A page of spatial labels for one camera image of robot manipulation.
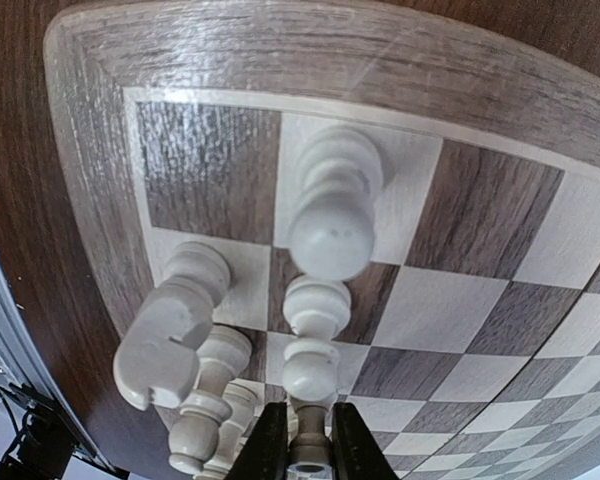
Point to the white chess knight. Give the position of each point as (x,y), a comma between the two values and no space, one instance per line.
(157,361)

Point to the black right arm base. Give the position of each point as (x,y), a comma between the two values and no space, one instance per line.
(45,439)

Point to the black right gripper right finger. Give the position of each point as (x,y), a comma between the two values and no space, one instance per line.
(355,453)

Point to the wooden chess board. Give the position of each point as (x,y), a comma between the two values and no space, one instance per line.
(473,347)

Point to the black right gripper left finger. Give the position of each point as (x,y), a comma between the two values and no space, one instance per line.
(264,455)

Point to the white chess king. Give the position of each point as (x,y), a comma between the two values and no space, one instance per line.
(243,401)

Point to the white chess pawn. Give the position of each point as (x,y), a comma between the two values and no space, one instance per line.
(339,173)
(317,311)
(310,449)

